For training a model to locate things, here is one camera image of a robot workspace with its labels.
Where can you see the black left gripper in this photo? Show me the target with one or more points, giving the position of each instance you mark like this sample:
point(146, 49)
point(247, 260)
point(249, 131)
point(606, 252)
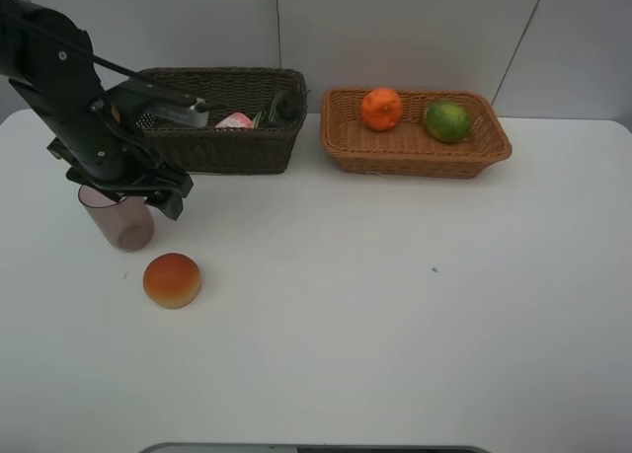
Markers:
point(118, 164)

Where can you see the translucent purple plastic cup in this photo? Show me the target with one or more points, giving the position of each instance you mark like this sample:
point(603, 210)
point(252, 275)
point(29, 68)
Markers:
point(126, 224)

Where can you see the pink bottle white cap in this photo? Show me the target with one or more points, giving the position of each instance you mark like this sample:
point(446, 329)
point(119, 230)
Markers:
point(235, 120)

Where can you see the black rectangular pump bottle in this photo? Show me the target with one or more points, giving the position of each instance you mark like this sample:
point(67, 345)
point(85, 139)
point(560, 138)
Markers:
point(281, 112)

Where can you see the orange tangerine fruit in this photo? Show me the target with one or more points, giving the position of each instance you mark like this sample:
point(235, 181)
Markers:
point(381, 109)

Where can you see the green lime fruit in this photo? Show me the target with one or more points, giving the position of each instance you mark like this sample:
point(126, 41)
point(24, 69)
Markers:
point(448, 122)

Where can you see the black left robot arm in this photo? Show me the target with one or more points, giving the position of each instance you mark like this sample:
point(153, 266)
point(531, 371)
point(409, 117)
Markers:
point(92, 107)

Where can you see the orange round bread bun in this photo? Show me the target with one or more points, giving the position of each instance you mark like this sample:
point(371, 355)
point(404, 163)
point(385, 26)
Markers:
point(172, 281)

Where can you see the dark brown wicker basket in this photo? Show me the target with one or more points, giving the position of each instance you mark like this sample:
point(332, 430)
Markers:
point(218, 120)

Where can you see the tan wicker basket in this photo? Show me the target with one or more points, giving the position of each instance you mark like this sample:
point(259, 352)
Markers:
point(409, 149)

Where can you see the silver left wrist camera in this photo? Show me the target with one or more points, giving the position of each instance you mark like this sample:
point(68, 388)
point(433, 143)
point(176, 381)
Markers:
point(134, 99)

